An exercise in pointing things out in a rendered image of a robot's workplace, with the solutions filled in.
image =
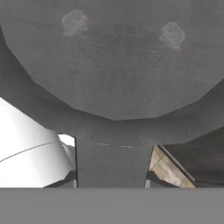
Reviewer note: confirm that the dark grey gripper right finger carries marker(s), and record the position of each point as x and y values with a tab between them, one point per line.
154	181

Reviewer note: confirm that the grey frying pan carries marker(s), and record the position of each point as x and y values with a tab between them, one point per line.
116	73

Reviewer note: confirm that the white round pot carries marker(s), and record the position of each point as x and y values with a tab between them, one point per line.
29	154

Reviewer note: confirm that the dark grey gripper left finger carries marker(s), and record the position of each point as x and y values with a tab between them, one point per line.
67	181

